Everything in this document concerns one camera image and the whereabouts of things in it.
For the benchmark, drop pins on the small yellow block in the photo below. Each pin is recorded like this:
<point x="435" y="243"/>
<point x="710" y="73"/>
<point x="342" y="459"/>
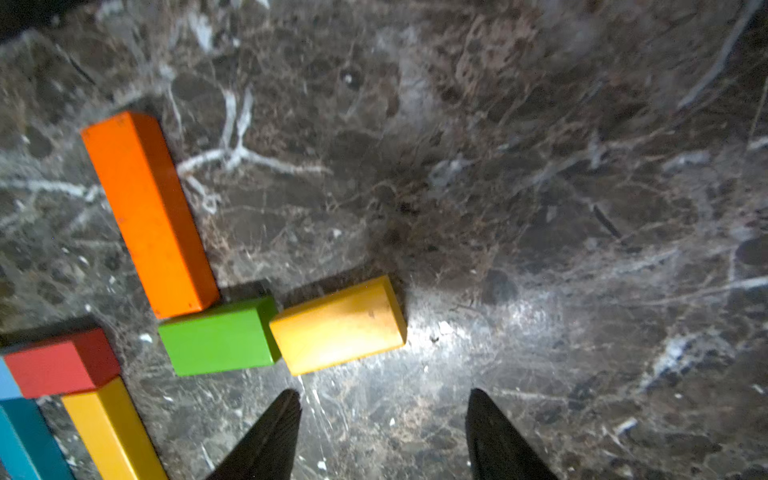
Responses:
<point x="351" y="324"/>

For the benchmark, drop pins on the red short block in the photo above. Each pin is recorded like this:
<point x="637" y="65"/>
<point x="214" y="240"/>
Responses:
<point x="72" y="363"/>

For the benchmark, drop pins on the orange long block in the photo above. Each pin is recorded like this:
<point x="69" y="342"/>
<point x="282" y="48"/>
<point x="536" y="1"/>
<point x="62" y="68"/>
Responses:
<point x="132" y="161"/>

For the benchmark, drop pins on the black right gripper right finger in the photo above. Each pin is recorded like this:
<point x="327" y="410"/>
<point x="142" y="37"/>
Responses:
<point x="496" y="449"/>

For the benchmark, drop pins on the green block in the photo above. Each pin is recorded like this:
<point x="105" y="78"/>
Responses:
<point x="229" y="337"/>

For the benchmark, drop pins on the light blue short block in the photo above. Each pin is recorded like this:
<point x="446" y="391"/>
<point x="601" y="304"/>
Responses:
<point x="9" y="389"/>

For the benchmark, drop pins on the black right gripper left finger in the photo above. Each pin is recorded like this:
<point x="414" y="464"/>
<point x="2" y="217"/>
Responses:
<point x="267" y="451"/>

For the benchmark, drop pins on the teal long block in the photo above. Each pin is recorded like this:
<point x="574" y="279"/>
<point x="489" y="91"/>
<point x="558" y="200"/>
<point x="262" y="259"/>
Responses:
<point x="28" y="449"/>

